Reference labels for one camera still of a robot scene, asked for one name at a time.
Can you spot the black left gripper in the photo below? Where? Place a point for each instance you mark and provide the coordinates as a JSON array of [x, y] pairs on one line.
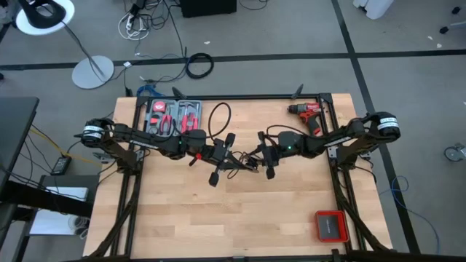
[[222, 156]]

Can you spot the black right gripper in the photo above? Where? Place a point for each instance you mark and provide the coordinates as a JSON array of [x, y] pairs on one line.
[[269, 154]]

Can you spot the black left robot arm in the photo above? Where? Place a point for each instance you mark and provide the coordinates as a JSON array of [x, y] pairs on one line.
[[145, 141]]

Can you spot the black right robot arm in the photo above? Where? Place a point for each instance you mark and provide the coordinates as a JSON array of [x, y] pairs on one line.
[[338, 140]]

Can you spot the grey tool kit case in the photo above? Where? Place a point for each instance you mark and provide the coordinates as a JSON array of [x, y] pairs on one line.
[[175, 105]]

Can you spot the red tray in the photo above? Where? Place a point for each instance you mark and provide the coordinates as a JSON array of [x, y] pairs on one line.
[[317, 225]]

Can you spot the red tape measure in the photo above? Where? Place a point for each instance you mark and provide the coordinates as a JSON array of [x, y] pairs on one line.
[[159, 106]]

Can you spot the black rectangular box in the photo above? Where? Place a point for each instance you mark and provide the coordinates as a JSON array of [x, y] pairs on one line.
[[332, 226]]

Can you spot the large black box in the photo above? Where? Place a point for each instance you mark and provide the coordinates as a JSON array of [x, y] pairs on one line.
[[207, 7]]

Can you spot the white floor lamp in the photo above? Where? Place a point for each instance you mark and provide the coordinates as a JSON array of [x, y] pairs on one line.
[[92, 72]]

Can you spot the black power adapter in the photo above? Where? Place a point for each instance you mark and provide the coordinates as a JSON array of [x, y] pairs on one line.
[[61, 165]]

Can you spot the white plastic object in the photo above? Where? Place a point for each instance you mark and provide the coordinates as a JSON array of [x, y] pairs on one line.
[[375, 7]]

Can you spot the grey caster wheel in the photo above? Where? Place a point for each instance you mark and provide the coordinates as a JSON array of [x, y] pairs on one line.
[[453, 153]]

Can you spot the black desk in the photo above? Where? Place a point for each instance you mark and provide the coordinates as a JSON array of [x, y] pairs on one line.
[[14, 127]]

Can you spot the office chair base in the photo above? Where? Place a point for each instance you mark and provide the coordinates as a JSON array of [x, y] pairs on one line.
[[458, 24]]

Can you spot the black aluminium table frame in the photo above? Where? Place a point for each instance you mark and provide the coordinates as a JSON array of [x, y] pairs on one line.
[[255, 97]]

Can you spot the black frame clamp lever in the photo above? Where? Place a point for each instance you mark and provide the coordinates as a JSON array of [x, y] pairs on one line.
[[298, 91], [178, 93]]

